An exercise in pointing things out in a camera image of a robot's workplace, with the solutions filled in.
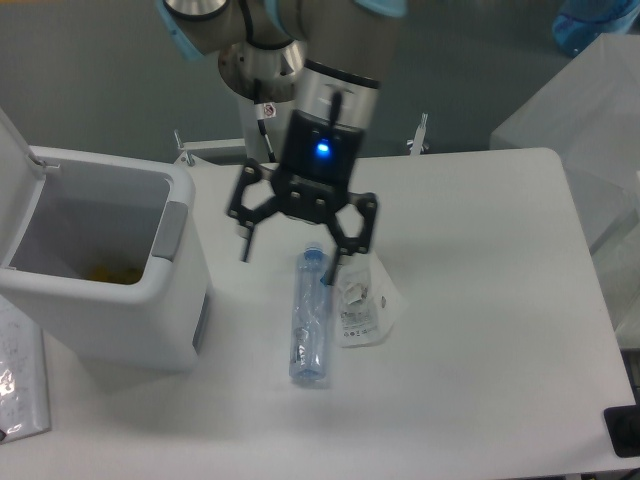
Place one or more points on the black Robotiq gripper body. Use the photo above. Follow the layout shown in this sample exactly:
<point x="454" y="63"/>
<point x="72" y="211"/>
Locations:
<point x="312" y="179"/>

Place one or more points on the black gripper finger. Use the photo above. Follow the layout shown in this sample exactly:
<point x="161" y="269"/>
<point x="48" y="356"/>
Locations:
<point x="366" y="205"/>
<point x="246" y="216"/>

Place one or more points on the white push-lid trash can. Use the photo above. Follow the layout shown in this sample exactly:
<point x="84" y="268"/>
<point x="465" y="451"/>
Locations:
<point x="103" y="253"/>

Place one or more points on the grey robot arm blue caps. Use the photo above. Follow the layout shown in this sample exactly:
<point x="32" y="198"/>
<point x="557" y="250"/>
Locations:
<point x="349" y="48"/>

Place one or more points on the clear plastic bag with trash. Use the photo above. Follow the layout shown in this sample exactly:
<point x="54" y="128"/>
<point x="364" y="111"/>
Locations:
<point x="366" y="302"/>

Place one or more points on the clear blue plastic bottle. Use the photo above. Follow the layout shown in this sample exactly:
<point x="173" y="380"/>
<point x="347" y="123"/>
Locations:
<point x="310" y="316"/>

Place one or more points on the translucent plastic box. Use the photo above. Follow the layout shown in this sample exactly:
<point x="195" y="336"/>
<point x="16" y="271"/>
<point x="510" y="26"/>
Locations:
<point x="589" y="115"/>

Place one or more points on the blue plastic bag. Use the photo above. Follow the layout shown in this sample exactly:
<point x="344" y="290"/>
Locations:
<point x="578" y="24"/>

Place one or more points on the black device at table corner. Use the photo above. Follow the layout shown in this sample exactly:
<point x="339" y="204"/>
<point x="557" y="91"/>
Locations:
<point x="623" y="427"/>

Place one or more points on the white table clamp bracket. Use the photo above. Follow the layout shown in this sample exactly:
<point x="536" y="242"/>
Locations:
<point x="270" y="139"/>

